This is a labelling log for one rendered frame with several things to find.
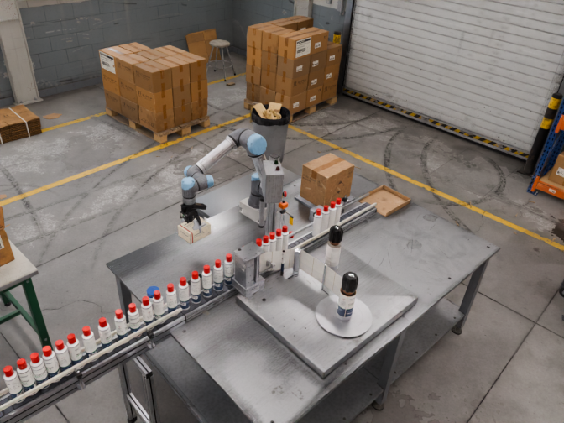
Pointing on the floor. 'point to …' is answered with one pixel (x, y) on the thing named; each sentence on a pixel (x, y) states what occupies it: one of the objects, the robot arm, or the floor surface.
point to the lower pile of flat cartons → (18, 123)
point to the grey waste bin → (275, 139)
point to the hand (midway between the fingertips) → (194, 227)
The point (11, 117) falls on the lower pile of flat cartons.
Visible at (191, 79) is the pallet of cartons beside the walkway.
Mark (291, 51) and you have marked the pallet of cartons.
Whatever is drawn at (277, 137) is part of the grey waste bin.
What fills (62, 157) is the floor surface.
